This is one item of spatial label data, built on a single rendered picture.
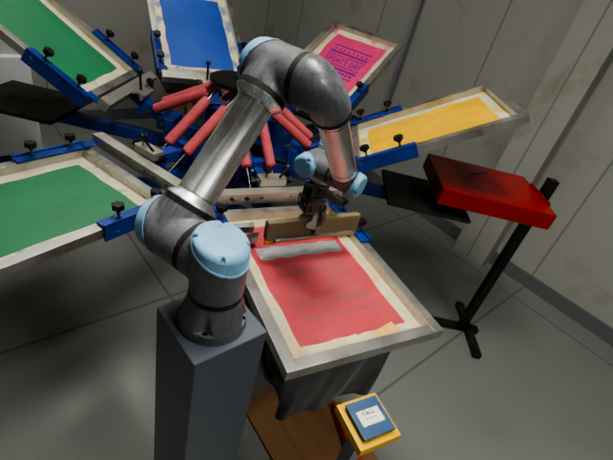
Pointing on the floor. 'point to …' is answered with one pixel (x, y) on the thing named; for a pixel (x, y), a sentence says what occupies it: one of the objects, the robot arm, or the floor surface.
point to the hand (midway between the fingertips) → (313, 228)
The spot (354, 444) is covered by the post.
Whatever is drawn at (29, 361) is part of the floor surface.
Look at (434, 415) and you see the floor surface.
